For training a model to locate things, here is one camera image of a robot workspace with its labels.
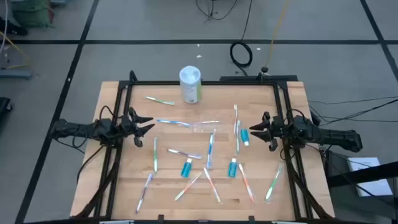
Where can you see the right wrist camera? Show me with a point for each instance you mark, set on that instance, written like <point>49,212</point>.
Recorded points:
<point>273,145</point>

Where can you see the white wipes canister green label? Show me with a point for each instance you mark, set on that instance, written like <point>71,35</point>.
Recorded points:
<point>190,84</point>

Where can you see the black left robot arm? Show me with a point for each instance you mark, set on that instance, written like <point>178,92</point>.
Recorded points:
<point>81,129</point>

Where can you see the black table clamp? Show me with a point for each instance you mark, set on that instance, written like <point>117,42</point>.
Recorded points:
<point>251,218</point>
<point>161,217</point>

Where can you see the clear plastic holder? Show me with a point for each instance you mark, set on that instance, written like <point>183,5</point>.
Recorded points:
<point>214,127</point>

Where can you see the green toothbrush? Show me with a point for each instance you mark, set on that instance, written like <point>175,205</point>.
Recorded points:
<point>155,155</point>
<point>273,183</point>
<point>160,100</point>

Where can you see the blue toothbrush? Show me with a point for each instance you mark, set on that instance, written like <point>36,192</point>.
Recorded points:
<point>211,149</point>
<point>174,122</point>

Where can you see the black floor object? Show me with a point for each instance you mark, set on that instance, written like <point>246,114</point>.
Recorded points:
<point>3,107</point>

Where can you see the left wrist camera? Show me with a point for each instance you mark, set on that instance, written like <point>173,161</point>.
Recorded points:
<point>138,142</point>

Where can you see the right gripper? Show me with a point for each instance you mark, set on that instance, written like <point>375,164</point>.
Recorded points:
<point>284,129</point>

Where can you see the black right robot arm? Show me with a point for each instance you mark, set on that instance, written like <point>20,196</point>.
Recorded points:
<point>335,138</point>

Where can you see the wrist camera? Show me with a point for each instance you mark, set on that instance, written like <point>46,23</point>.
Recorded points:
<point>138,142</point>
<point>273,145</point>

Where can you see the purple toothbrush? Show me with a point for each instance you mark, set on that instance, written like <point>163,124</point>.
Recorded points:
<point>144,193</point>

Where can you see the blue toothpaste tube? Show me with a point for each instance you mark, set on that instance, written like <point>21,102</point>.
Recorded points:
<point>232,169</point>

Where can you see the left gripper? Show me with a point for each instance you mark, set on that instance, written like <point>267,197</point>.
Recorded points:
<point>128,127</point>

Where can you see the grey flat base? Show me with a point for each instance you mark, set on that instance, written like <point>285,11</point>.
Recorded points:
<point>15,74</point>

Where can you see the green bag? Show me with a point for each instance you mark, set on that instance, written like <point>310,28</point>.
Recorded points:
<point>31,14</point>

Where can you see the white toothbrush with bristles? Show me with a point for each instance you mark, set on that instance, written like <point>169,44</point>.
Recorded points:
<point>183,153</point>

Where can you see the dark grey side table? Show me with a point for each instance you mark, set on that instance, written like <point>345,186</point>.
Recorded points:
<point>342,199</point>

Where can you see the black round knob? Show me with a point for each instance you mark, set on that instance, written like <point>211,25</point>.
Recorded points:
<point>264,69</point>

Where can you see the white paper booklet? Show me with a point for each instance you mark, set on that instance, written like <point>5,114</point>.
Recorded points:
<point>363,163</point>

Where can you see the black beam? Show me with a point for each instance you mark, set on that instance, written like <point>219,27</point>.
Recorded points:
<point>367,174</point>

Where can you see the person's foot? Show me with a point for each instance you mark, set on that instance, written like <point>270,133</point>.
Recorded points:
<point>12,29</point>

